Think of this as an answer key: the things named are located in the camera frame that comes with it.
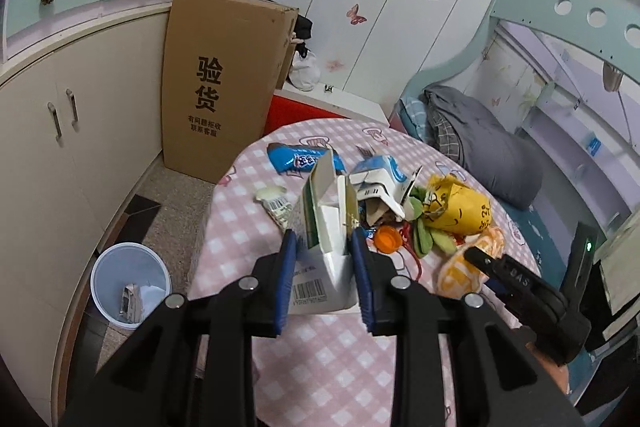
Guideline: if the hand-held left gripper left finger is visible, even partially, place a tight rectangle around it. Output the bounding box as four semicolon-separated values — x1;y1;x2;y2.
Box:
60;229;299;427

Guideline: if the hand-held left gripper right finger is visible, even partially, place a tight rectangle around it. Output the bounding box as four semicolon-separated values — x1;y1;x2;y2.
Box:
348;227;586;427

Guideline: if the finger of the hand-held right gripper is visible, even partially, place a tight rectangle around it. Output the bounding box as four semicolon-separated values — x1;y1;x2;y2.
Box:
463;246;511;282

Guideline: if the orange white wrapper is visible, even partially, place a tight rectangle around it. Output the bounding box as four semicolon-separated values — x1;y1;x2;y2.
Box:
437;227;506;300

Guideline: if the orange bottle cap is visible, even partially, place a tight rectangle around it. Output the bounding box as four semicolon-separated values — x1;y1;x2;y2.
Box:
374;225;402;255

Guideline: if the red cord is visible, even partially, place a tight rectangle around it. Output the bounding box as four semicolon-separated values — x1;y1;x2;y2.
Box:
398;222;424;280

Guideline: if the yellow plastic bag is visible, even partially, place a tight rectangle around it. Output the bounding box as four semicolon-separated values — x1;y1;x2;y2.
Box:
422;174;493;235

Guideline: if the white green milk carton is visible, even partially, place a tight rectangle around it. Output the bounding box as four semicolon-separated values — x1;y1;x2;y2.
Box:
287;148;360;315

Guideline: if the green wrapper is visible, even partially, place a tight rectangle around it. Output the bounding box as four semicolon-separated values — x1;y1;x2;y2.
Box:
402;187;458;258

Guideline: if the white barcode plastic wrapper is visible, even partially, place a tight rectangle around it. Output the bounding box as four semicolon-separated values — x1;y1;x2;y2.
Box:
255;186;296;230

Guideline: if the crushed blue white carton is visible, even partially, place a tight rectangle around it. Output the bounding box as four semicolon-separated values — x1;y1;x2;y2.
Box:
348;155;423;220

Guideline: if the blue snack wrapper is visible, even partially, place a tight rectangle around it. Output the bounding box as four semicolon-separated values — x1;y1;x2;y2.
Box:
266;143;347;178

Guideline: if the light blue trash bin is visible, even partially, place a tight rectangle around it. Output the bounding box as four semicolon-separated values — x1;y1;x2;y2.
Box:
90;243;170;330

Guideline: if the person's right hand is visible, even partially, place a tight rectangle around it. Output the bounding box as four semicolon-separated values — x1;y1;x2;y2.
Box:
524;342;572;397

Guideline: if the grey blanket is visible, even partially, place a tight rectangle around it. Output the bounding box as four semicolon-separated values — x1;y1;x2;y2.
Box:
424;84;545;210

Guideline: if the plaid cloth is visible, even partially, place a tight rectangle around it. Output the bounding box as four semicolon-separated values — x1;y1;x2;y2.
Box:
432;107;462;158

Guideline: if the small grey carton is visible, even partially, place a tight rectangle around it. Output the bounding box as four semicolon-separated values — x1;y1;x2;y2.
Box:
119;284;143;324

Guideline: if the purple bed shelf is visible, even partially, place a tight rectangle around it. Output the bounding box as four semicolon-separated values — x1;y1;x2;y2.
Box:
520;82;640;218

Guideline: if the red storage box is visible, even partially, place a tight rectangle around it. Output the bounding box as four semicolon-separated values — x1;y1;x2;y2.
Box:
264;88;388;138

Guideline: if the white plastic bag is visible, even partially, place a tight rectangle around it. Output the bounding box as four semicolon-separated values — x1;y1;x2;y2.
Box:
289;52;321;92

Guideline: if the brown hanging cloth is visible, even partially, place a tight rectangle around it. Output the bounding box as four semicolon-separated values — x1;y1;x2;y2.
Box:
602;62;623;92

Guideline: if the tall cardboard box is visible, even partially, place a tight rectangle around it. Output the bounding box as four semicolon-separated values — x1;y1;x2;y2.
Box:
161;0;300;185

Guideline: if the white wardrobe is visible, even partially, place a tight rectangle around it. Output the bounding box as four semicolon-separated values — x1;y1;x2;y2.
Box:
240;0;588;118

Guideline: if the cream low cabinet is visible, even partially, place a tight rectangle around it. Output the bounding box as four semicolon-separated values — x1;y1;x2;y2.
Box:
0;0;173;423

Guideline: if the mint bunk bed frame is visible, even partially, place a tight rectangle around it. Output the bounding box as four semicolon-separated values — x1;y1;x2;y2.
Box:
390;0;640;258

